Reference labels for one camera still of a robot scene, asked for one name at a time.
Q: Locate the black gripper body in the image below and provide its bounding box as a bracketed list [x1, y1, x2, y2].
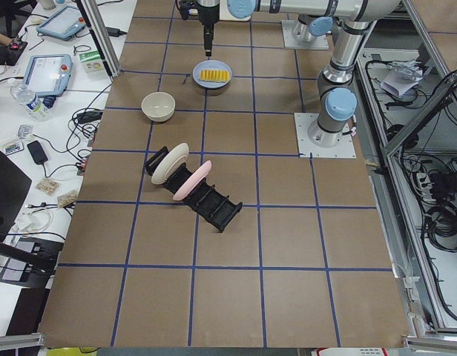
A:
[176, 0, 219, 25]

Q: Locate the blue plate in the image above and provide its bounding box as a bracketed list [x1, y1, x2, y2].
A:
[192, 59, 232, 89]

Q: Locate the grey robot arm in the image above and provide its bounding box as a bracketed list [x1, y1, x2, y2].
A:
[302, 1, 399, 147]
[175, 1, 366, 57]

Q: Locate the cream plate in rack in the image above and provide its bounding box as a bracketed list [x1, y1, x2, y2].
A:
[151, 142, 189, 185]

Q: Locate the pink plate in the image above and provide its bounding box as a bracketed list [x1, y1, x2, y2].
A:
[173, 160, 212, 201]

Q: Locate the cream rectangular tray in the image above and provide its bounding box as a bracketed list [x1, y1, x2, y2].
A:
[220, 8, 251, 22]

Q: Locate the cream bowl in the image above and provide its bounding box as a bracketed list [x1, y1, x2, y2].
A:
[141, 92, 176, 122]

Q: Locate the green white carton box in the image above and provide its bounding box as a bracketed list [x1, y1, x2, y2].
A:
[79, 50, 105, 73]

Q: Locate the far blue teach pendant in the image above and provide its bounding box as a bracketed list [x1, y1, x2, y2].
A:
[36, 6, 85, 41]

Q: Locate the blue teach pendant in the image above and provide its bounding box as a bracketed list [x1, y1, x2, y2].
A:
[23, 54, 73, 97]
[36, 6, 85, 41]

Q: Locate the black laptop power brick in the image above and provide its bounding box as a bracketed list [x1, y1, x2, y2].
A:
[76, 110, 102, 125]

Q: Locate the near blue teach pendant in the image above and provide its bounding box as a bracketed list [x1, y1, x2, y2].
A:
[23, 54, 73, 97]

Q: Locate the black dish rack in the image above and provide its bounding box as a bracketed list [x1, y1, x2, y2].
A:
[144, 146, 243, 232]

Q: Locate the clear water bottle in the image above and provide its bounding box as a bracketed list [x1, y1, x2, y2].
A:
[10, 82, 50, 122]

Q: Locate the black power adapter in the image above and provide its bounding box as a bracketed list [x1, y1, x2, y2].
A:
[27, 140, 48, 165]

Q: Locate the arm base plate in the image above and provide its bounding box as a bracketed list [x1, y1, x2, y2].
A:
[281, 20, 329, 50]
[294, 113, 356, 159]

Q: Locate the aluminium frame post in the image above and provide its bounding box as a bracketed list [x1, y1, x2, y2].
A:
[76, 0, 121, 78]

